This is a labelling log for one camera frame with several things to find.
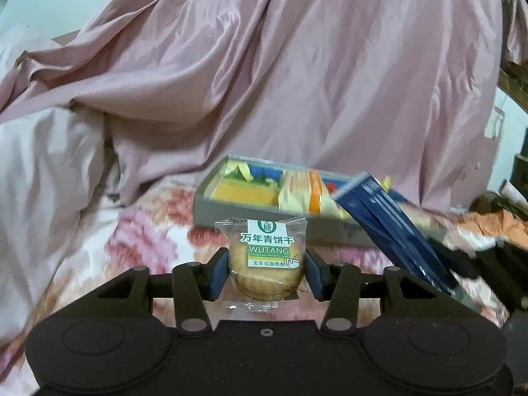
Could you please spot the green yellow snack packet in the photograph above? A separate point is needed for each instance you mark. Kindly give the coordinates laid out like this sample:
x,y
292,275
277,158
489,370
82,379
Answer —
x,y
237,171

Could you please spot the pink satin sheet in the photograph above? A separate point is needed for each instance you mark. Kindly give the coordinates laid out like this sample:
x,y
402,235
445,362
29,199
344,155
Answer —
x,y
288,70

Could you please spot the green label biscuit packet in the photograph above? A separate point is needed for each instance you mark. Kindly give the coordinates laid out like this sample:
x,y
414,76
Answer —
x,y
268,255

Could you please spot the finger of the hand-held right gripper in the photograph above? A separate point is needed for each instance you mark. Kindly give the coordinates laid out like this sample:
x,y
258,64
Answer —
x,y
458,260

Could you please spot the floral bedsheet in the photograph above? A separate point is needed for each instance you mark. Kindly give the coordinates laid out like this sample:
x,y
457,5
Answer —
x,y
165,235

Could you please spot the dark wooden furniture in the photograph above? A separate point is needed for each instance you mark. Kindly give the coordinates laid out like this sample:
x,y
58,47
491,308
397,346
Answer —
x,y
517,173

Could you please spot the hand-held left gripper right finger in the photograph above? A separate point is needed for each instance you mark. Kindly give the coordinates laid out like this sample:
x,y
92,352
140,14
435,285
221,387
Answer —
x,y
315,275

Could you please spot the navy blue snack packet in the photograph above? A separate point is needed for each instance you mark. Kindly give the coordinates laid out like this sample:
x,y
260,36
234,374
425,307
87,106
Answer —
x,y
392,231

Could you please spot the grey cardboard box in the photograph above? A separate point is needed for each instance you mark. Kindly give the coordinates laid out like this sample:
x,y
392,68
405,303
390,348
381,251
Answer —
x,y
247,218

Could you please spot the yellow crumpled wrapper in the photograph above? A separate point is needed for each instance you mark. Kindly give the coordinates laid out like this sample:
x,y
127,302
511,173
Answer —
x,y
385,182

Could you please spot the orange cloth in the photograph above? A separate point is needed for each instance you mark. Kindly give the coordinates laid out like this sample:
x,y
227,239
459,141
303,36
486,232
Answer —
x,y
493,225

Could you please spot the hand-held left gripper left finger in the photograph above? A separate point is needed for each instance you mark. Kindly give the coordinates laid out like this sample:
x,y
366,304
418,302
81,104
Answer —
x,y
217,274

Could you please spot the cream orange snack packet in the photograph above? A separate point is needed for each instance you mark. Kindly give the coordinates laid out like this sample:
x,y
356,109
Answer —
x,y
307,194

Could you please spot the pale pink quilt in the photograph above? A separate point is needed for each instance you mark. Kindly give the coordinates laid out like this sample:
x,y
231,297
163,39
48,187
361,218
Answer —
x,y
45,198

